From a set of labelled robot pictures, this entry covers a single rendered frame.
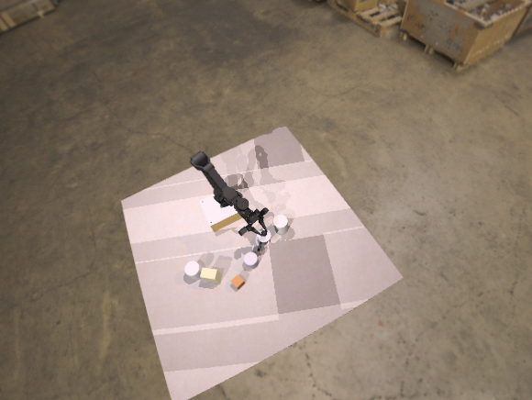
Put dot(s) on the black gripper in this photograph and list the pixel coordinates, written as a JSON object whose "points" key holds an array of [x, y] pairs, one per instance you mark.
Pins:
{"points": [[249, 227]]}

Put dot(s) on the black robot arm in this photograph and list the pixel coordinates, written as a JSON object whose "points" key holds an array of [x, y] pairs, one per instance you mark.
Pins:
{"points": [[223, 194]]}

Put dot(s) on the grey cylinder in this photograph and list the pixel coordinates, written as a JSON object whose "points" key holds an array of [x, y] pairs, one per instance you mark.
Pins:
{"points": [[193, 269], [280, 223]]}

